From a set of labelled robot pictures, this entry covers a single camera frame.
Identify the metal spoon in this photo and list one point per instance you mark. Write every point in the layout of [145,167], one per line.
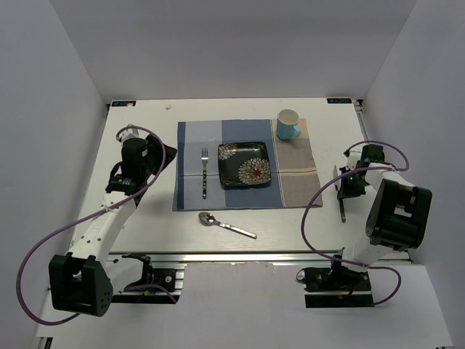
[208,219]

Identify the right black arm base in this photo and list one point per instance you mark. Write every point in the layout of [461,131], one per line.
[335,287]

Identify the blue beige checked placemat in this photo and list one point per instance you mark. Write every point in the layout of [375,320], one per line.
[294,173]

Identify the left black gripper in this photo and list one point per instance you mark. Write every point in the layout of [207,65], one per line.
[155,142]

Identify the metal fork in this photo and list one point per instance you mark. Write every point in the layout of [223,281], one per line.
[204,160]

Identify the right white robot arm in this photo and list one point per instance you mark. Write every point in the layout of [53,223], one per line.
[398,217]

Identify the dark floral rectangular plate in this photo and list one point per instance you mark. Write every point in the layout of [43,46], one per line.
[243,165]

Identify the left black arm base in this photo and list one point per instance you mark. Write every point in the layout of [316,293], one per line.
[156,281]

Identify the metal table knife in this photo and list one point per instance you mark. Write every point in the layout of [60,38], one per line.
[337,185]

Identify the left blue table label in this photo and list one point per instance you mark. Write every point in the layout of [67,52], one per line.
[123,103]

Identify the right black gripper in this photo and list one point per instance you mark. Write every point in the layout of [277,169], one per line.
[347,192]

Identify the blue table label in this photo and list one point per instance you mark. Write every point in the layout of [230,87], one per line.
[339,100]
[123,103]

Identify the light blue mug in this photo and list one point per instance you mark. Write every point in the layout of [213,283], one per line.
[287,125]

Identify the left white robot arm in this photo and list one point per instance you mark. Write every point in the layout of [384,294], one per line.
[82,280]

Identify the right blue table label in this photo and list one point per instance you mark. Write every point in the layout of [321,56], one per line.
[339,100]

